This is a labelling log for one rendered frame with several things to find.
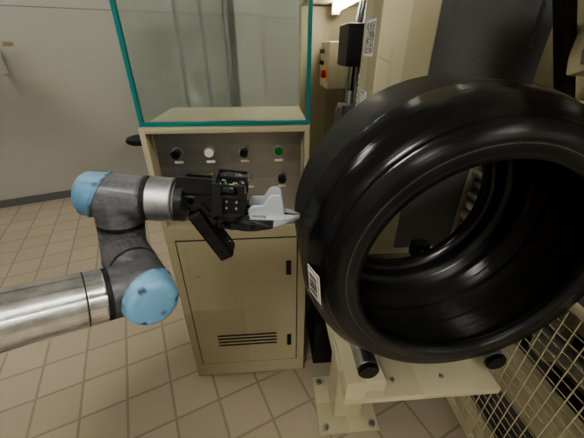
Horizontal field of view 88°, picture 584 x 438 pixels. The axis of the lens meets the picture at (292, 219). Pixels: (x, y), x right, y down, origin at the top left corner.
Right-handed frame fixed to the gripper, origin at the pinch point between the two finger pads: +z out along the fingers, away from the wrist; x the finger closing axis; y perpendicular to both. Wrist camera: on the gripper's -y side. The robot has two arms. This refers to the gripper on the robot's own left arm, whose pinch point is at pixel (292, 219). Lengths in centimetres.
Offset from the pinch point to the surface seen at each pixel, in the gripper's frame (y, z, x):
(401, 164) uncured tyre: 15.2, 11.9, -10.7
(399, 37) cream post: 32.1, 21.7, 26.8
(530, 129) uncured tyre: 21.6, 27.2, -11.1
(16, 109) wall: -54, -246, 282
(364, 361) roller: -27.6, 18.0, -8.9
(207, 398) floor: -125, -23, 40
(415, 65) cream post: 27.3, 27.1, 26.8
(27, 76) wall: -24, -232, 289
